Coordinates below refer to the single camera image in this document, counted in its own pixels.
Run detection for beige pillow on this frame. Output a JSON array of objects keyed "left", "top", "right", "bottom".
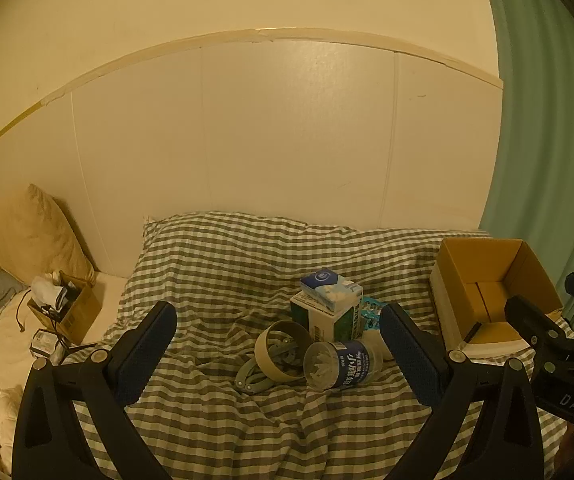
[{"left": 0, "top": 183, "right": 96, "bottom": 287}]

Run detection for clear cotton swab jar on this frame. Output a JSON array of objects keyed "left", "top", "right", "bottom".
[{"left": 303, "top": 332, "right": 394, "bottom": 392}]

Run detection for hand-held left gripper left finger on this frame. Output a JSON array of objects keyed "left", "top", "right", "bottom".
[{"left": 12, "top": 301, "right": 178, "bottom": 480}]

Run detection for black cable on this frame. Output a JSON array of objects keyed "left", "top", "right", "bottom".
[{"left": 16, "top": 297, "right": 75, "bottom": 353}]

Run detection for white cloth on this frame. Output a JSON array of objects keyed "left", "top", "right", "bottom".
[{"left": 32, "top": 277, "right": 66, "bottom": 307}]

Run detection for beige tape roll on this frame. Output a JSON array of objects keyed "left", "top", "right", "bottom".
[{"left": 254, "top": 320, "right": 314, "bottom": 382}]

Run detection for small brown cardboard box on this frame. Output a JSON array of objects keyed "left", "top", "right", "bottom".
[{"left": 27, "top": 270, "right": 102, "bottom": 346}]

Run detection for small white packet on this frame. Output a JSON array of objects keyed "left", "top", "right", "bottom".
[{"left": 30, "top": 329, "right": 64, "bottom": 362}]

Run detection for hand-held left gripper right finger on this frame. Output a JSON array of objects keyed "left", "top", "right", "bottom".
[{"left": 378, "top": 303, "right": 548, "bottom": 480}]

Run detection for green curtain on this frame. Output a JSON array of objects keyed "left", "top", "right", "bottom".
[{"left": 477, "top": 0, "right": 574, "bottom": 323}]

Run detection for grey white checked blanket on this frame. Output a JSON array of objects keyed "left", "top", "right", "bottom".
[{"left": 62, "top": 211, "right": 574, "bottom": 480}]

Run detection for blue tissue packet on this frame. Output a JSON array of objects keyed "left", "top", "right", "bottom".
[{"left": 300, "top": 270, "right": 363, "bottom": 317}]

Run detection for blue blister pill pack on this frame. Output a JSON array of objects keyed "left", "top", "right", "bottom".
[{"left": 360, "top": 297, "right": 384, "bottom": 333}]

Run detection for green white carton box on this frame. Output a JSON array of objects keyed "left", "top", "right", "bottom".
[{"left": 290, "top": 291, "right": 364, "bottom": 344}]

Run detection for large cardboard box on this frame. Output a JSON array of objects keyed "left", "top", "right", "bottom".
[{"left": 429, "top": 237, "right": 566, "bottom": 359}]

